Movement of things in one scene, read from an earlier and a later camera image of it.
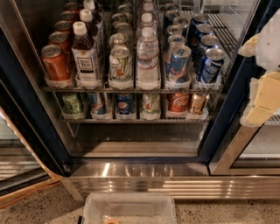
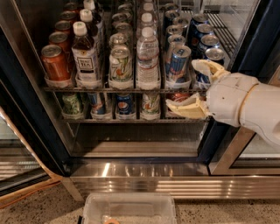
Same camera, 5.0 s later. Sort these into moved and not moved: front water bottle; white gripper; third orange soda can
Moved: white gripper
Not moved: front water bottle; third orange soda can
